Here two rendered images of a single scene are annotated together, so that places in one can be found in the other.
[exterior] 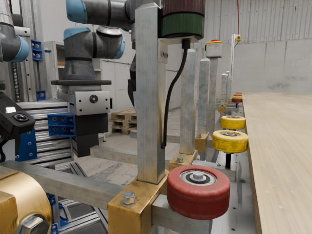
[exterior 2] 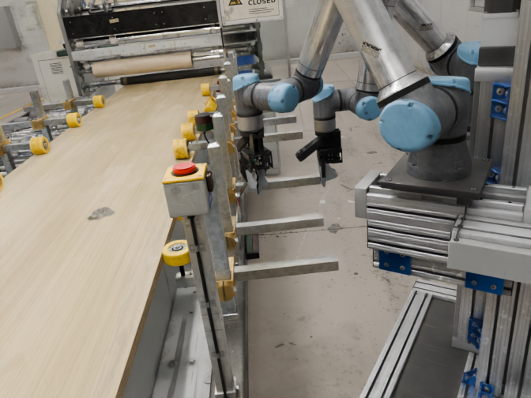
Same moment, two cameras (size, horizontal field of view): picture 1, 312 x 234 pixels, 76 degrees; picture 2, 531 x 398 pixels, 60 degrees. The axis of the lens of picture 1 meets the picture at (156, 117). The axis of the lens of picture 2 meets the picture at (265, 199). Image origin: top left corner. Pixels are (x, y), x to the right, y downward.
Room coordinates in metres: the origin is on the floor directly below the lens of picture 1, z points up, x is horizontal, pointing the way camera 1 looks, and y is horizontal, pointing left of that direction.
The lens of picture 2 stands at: (1.74, -0.44, 1.49)
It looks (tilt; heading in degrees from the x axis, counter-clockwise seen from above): 24 degrees down; 158
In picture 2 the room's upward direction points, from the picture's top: 6 degrees counter-clockwise
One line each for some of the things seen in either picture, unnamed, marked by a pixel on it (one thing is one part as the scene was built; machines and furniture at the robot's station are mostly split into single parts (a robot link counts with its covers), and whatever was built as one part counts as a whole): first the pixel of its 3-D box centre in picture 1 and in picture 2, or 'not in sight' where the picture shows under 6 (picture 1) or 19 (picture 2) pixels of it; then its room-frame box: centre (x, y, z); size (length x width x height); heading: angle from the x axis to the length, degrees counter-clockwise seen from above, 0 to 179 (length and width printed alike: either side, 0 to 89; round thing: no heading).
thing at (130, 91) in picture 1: (136, 90); not in sight; (0.53, 0.05, 1.01); 0.05 x 0.02 x 0.09; 87
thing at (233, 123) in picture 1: (232, 132); (181, 264); (0.69, -0.27, 0.85); 0.08 x 0.08 x 0.11
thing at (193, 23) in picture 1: (182, 29); (205, 125); (0.29, -0.04, 1.10); 0.06 x 0.06 x 0.02
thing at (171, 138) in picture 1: (178, 139); (257, 272); (0.77, -0.09, 0.80); 0.44 x 0.03 x 0.04; 67
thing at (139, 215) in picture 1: (147, 198); (228, 190); (0.29, 0.01, 0.85); 0.14 x 0.06 x 0.05; 157
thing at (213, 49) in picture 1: (214, 50); (188, 191); (1.01, -0.29, 1.18); 0.07 x 0.07 x 0.08; 67
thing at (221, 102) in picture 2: not in sight; (228, 154); (0.08, 0.10, 0.91); 0.04 x 0.04 x 0.48; 67
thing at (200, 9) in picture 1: (182, 10); (203, 118); (0.29, -0.04, 1.13); 0.06 x 0.06 x 0.02
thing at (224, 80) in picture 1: (222, 102); not in sight; (1.69, -0.57, 0.86); 0.04 x 0.04 x 0.48; 67
